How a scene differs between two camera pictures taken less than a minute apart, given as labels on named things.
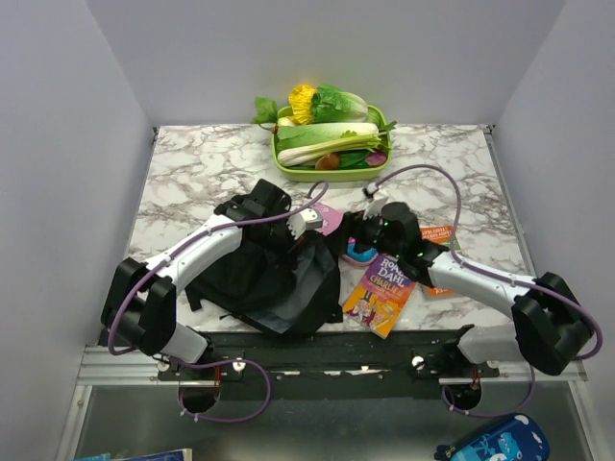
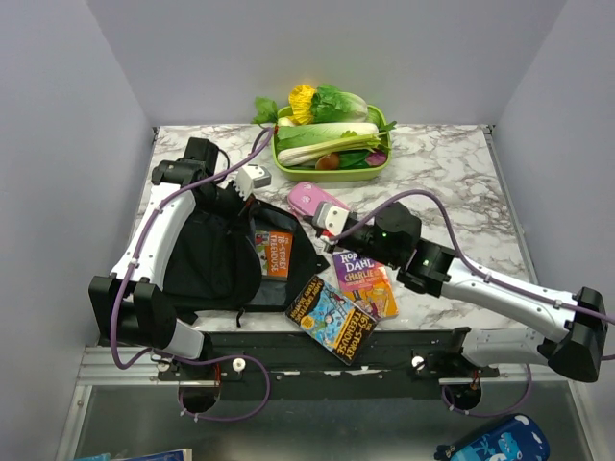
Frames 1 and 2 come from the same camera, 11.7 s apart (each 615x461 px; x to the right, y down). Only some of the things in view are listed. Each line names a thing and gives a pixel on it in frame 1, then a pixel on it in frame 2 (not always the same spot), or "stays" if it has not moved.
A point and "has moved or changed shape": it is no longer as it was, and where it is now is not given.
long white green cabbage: x=288 y=135 stays
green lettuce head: x=333 y=105 stays
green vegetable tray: x=350 y=174 stays
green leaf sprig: x=266 y=110 stays
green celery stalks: x=329 y=148 stays
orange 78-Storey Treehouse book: x=441 y=234 -> x=274 y=251
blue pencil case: x=516 y=438 stays
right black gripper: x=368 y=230 stays
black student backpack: x=275 y=286 has moved or changed shape
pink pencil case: x=332 y=221 has moved or changed shape
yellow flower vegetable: x=301 y=98 stays
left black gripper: x=289 y=238 -> x=240 y=204
